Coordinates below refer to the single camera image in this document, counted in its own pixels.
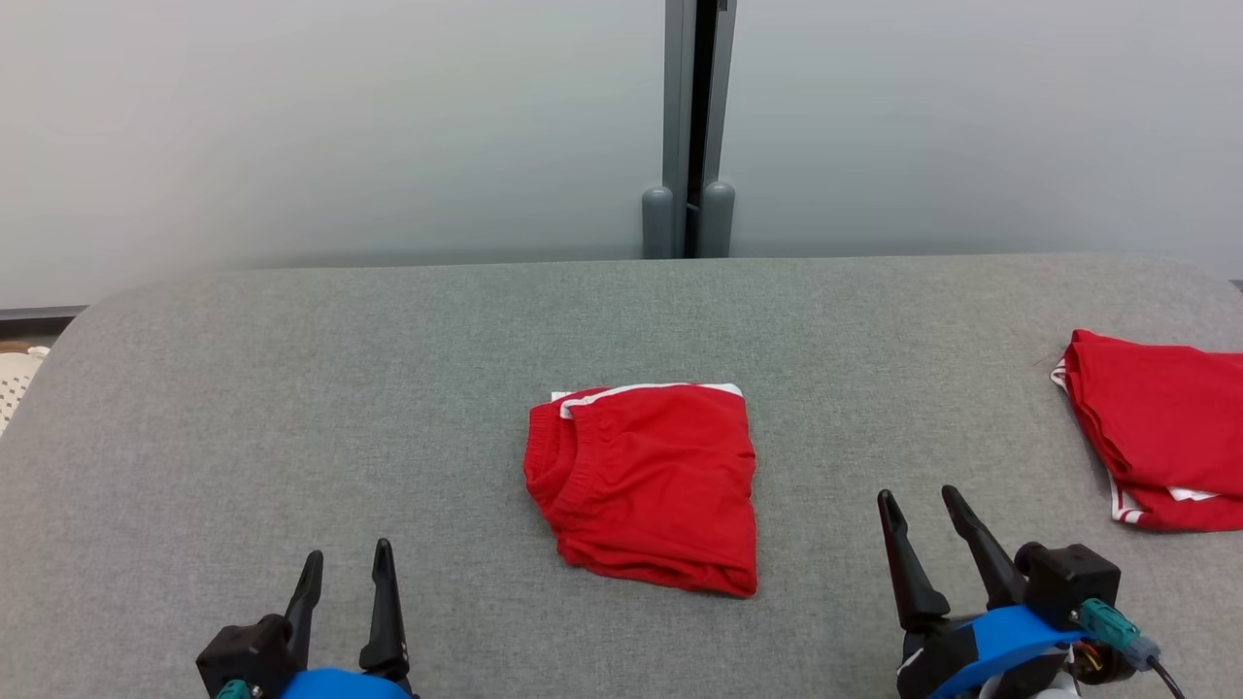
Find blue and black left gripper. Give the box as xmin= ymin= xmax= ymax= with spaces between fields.
xmin=276 ymin=539 xmax=420 ymax=699

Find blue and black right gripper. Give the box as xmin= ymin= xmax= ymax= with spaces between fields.
xmin=876 ymin=484 xmax=1094 ymax=699

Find red jersey with white sleeves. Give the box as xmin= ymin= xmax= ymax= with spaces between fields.
xmin=1050 ymin=329 xmax=1243 ymax=534

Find red shorts with white trim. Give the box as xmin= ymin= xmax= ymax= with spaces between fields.
xmin=522 ymin=382 xmax=759 ymax=599

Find white perforated laundry basket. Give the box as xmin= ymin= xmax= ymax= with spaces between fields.
xmin=0 ymin=346 xmax=50 ymax=434

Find teal right camera connector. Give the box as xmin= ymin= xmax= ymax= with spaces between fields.
xmin=1077 ymin=598 xmax=1162 ymax=672

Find grey partition post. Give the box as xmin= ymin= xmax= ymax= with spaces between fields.
xmin=640 ymin=0 xmax=738 ymax=261

